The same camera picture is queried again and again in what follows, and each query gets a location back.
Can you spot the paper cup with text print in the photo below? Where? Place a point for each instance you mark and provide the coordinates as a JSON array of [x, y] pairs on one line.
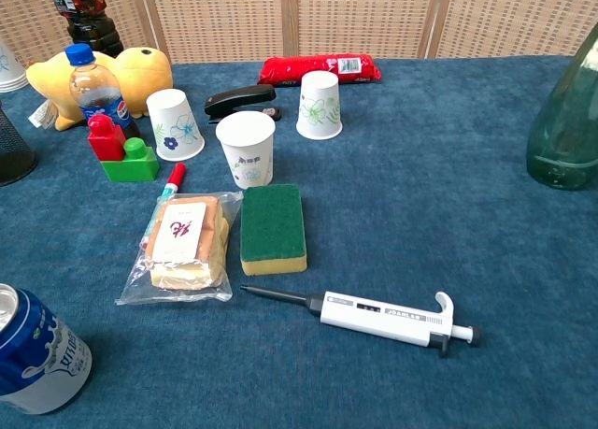
[[247, 153]]

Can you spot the red snack package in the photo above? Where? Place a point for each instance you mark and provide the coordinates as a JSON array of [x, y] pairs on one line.
[[299, 69]]

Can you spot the green yellow sponge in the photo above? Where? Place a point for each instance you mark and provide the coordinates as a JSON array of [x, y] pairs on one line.
[[271, 223]]

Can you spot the paper cup blue flower print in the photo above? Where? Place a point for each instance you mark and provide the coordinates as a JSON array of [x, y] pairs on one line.
[[175, 125]]

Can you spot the white paper cup blue print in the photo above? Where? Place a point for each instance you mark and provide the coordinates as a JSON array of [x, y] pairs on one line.
[[9, 71]]

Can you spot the yellow plush toy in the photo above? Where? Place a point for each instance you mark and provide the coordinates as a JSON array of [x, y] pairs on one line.
[[145, 74]]

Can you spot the blue table cloth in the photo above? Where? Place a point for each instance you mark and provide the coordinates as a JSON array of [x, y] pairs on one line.
[[420, 214]]

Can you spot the green toy block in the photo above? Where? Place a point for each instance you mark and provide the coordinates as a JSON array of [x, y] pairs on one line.
[[133, 165]]

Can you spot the blue white drink can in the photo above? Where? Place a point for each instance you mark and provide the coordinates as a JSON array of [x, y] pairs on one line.
[[42, 354]]

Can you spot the white pipette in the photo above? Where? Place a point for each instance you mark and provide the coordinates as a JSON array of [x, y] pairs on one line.
[[378, 319]]

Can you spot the dark tea bottle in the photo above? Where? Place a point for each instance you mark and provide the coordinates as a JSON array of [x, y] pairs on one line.
[[91, 22]]

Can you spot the red capped marker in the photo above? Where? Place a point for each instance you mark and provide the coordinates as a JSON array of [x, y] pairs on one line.
[[175, 176]]

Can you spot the green spray bottle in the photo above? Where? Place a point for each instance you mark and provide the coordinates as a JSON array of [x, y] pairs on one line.
[[567, 125]]

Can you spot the red toy block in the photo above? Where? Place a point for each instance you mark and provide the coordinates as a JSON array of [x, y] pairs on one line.
[[105, 141]]

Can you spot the bagged bread slices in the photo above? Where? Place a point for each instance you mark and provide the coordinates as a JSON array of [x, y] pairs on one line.
[[182, 247]]

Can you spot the black stapler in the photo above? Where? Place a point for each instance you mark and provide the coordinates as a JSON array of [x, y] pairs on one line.
[[243, 97]]

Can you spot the paper cup green flower print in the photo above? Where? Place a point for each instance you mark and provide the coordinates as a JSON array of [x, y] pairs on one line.
[[320, 106]]

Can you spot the black mesh pen holder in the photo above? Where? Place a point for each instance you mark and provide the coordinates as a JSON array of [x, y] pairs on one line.
[[11, 153]]

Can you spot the small cola bottle blue cap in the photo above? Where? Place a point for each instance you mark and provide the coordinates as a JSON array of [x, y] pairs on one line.
[[95, 90]]

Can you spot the woven folding screen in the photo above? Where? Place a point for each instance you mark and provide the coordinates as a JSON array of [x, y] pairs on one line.
[[364, 13]]

